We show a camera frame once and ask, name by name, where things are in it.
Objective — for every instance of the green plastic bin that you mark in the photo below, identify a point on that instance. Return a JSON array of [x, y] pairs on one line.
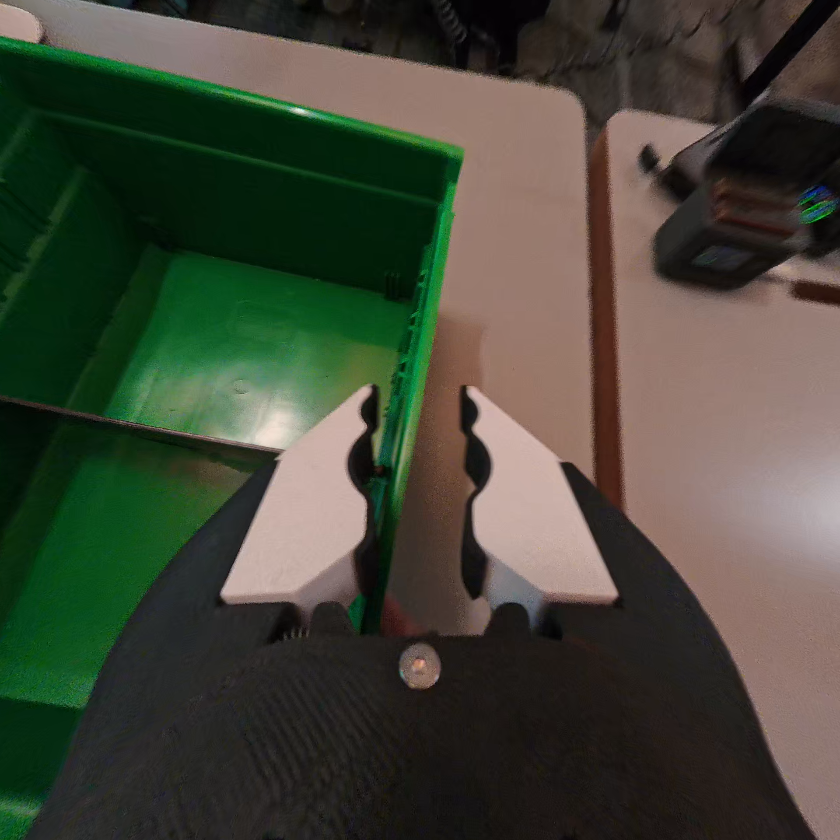
[[229, 315]]

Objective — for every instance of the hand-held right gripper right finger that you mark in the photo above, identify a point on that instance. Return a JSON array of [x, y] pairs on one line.
[[538, 518]]

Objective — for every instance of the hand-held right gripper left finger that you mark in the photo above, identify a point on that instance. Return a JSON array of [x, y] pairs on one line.
[[302, 512]]

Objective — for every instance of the black battery charger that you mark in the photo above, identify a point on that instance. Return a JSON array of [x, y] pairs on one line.
[[735, 216]]

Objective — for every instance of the black pole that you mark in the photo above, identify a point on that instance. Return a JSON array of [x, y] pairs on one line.
[[781, 52]]

